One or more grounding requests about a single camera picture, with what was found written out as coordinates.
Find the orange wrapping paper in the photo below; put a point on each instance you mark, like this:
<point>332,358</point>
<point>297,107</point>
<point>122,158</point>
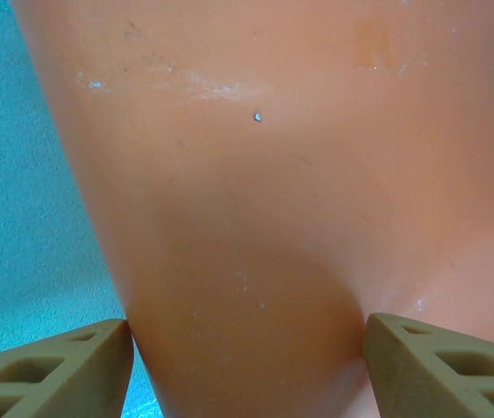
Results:
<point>272,174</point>

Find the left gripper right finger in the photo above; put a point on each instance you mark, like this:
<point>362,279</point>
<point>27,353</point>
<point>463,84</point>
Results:
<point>425,379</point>

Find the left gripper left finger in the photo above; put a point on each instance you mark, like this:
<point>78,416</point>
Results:
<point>55,379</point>

